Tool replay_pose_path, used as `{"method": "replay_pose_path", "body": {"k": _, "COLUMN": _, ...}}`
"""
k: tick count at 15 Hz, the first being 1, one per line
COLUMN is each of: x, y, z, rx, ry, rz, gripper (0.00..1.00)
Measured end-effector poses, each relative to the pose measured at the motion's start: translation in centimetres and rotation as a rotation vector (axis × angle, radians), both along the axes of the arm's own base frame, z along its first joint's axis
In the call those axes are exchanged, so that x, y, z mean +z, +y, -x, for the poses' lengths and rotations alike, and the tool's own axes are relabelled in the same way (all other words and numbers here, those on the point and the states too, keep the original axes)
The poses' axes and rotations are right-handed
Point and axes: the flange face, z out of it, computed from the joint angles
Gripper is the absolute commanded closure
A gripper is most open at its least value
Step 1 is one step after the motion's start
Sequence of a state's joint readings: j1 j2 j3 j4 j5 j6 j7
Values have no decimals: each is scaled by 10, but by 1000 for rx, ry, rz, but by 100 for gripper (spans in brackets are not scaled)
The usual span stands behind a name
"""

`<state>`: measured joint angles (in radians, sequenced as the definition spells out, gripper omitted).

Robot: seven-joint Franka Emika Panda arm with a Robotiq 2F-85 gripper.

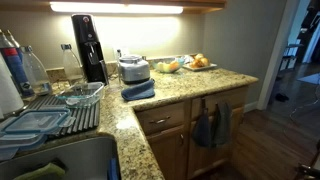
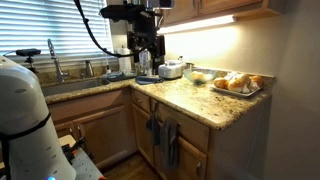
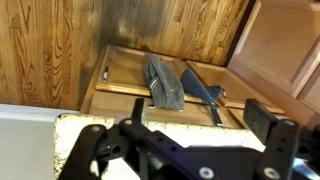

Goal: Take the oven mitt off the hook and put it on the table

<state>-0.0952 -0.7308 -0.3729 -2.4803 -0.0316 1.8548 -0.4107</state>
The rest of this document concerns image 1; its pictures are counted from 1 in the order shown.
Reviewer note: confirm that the blue oven mitt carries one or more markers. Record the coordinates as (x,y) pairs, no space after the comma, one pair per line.
(140,91)
(201,133)

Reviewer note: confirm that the blue oven mitt on counter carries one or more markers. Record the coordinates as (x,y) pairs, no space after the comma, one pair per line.
(140,91)

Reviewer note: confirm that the glass fruit bowl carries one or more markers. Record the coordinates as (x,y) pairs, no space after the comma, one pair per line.
(168,65)

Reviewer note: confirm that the silver food processor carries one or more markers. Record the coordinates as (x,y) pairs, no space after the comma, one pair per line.
(134,69)

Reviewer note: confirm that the wooden cabinet door left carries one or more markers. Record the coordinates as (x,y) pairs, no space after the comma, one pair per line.
(168,148)

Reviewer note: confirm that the wooden cabinet door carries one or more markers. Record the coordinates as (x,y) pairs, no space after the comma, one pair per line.
(168,148)
(201,159)

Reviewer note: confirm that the grey hanging dish towel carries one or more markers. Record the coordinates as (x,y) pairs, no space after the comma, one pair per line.
(221,126)

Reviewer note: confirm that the clear glass baking dish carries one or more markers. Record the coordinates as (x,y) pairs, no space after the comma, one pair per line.
(81,95)

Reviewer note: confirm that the grey ribbed drying mat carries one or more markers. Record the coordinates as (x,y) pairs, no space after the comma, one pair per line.
(86,118)

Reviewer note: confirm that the clear plastic bottle right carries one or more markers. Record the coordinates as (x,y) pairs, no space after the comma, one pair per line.
(72,67)

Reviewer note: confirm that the clear plastic bottle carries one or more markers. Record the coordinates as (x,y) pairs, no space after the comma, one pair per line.
(35,72)
(72,67)

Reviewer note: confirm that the wooden cabinet door right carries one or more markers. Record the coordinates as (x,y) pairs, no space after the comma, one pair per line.
(201,159)

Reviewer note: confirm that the stainless steel sink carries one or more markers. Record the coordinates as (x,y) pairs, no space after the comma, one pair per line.
(90,159)

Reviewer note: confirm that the blue-rimmed container lid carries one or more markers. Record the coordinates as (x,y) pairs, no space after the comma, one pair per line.
(43,121)

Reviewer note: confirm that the clear plastic bottle left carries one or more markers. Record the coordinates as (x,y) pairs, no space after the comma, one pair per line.
(35,72)

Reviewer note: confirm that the under-cabinet light strip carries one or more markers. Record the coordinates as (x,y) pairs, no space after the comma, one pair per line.
(81,7)

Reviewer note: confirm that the green sponge cloth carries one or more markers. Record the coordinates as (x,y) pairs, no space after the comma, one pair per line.
(49,169)

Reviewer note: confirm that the white paper towel roll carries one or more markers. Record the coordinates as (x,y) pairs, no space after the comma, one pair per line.
(10,100)

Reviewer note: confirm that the blue-labelled bottle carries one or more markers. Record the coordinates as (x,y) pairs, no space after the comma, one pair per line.
(14,64)

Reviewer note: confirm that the metal drawer handle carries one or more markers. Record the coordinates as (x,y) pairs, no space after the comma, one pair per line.
(163,120)

